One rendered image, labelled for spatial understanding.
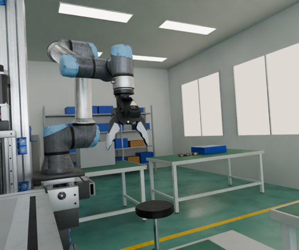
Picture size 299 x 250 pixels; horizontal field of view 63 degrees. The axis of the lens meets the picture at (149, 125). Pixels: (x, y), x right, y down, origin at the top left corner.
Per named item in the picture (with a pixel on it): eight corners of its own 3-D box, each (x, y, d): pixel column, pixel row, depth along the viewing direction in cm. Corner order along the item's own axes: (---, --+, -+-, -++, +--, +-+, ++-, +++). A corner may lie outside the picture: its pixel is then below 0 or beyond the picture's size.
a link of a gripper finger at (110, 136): (104, 149, 84) (117, 127, 86) (108, 150, 78) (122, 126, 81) (96, 145, 83) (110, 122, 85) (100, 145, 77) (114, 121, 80)
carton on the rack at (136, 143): (125, 147, 745) (125, 140, 745) (138, 146, 762) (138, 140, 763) (130, 147, 708) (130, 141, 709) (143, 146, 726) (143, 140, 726)
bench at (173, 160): (148, 200, 428) (145, 157, 430) (230, 184, 510) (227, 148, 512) (175, 214, 346) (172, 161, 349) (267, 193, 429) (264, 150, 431)
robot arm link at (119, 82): (137, 76, 82) (113, 75, 79) (137, 89, 82) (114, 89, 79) (129, 81, 89) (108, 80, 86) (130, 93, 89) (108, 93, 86)
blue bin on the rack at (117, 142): (112, 148, 725) (111, 139, 726) (123, 147, 740) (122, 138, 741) (115, 148, 687) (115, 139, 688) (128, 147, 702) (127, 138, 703)
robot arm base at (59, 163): (40, 171, 122) (39, 152, 123) (72, 168, 129) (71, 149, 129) (40, 175, 109) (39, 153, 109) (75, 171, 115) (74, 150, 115)
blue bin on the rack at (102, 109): (95, 115, 709) (95, 107, 709) (109, 114, 727) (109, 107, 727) (99, 113, 671) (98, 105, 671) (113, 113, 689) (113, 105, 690)
